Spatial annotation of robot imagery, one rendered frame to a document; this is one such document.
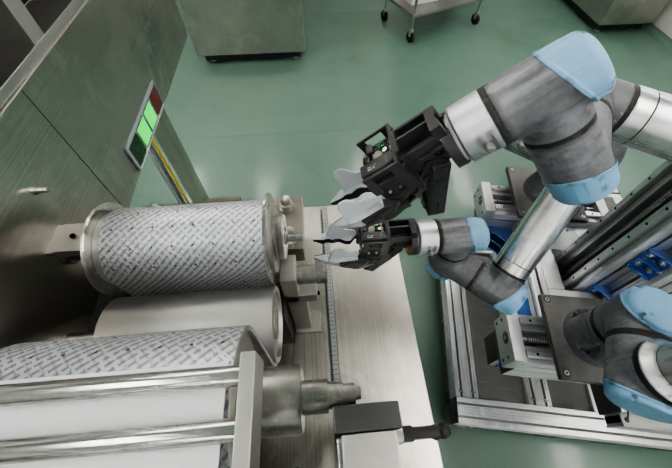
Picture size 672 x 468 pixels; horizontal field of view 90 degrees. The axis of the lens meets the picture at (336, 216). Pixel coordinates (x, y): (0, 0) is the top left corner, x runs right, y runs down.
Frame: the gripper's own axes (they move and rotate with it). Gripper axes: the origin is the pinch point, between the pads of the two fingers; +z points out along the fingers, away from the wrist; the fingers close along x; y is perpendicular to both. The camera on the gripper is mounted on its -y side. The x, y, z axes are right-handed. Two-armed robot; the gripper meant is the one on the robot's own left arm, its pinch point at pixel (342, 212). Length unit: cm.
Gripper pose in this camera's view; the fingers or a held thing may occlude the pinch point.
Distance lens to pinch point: 52.8
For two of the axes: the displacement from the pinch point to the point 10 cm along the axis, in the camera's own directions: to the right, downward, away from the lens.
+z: -7.6, 4.2, 4.9
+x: 0.8, 8.2, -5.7
